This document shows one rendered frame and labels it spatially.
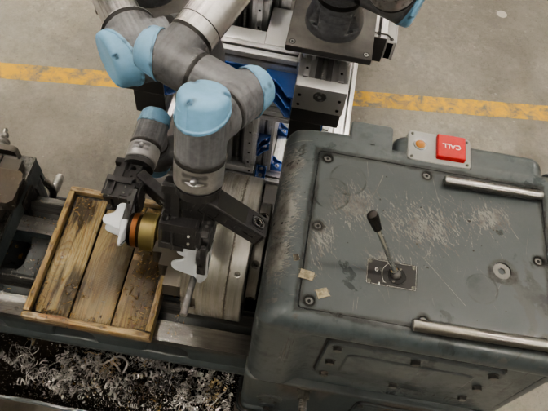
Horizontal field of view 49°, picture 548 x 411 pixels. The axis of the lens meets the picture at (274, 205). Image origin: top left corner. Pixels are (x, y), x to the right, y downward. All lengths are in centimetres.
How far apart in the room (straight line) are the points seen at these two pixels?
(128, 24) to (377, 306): 70
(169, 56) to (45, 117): 209
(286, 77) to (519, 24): 228
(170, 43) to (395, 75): 237
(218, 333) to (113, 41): 70
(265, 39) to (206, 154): 92
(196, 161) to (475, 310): 59
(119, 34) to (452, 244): 74
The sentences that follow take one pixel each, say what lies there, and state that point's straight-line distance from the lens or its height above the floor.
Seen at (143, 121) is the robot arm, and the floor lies 111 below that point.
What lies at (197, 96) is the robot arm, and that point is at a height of 164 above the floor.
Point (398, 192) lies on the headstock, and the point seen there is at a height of 126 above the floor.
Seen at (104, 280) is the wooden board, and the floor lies 89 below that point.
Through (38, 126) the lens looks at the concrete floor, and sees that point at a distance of 297.
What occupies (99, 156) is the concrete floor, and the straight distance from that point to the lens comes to 281.
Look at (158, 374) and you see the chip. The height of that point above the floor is 56.
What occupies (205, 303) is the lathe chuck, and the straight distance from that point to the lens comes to 122.
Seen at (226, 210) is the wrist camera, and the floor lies 147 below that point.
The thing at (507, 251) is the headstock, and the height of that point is 125.
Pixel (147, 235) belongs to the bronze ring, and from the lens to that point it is 130.
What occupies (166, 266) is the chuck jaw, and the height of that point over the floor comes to 111.
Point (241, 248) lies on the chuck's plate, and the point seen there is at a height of 122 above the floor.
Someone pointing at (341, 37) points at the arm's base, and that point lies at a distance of 159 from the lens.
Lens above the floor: 225
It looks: 59 degrees down
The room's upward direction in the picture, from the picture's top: 9 degrees clockwise
